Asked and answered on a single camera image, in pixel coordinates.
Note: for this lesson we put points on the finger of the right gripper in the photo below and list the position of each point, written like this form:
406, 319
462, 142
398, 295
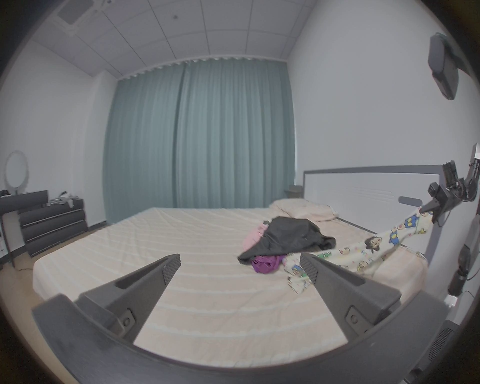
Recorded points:
430, 207

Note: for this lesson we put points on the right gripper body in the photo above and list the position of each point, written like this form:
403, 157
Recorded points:
448, 200

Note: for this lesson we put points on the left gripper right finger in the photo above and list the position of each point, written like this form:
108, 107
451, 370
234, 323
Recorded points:
348, 296

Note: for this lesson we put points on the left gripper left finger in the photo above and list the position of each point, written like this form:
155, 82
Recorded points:
123, 300

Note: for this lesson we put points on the white printed pyjama top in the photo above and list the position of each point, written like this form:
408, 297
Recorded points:
360, 251

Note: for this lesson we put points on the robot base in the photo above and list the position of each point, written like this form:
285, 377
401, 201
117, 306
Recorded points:
442, 343

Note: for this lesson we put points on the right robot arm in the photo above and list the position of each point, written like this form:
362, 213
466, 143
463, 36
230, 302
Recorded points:
469, 183

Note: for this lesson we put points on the black garment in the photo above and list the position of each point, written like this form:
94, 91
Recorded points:
288, 234

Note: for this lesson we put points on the purple garment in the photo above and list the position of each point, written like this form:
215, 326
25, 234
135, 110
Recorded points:
264, 264

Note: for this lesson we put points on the bed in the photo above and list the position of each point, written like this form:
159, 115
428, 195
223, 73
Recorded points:
187, 232

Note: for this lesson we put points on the cream pillow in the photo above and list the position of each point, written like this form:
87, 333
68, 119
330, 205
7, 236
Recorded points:
300, 210

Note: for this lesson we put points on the dark chest of drawers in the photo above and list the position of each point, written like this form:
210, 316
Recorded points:
52, 228

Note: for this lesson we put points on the pink garment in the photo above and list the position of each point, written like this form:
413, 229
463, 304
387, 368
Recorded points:
252, 238

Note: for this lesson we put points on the grey bedside table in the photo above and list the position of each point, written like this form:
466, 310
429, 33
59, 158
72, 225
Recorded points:
294, 192

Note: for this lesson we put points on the dark dressing table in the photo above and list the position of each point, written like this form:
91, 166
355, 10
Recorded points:
22, 200

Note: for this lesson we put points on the round mirror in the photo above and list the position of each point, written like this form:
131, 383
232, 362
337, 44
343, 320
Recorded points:
17, 168

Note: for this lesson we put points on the blue-green curtain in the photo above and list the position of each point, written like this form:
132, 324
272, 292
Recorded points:
195, 142

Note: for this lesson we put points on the ceiling air conditioner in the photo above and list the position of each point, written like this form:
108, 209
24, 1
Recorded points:
75, 11

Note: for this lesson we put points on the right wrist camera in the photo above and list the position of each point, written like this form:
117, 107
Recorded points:
449, 172

